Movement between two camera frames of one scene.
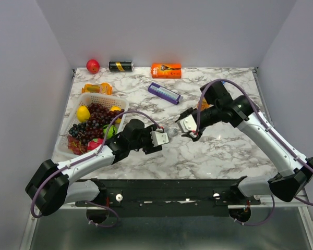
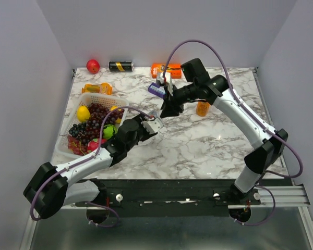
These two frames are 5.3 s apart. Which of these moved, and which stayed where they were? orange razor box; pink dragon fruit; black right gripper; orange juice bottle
Moved: black right gripper
Stayed: pink dragon fruit; orange juice bottle; orange razor box
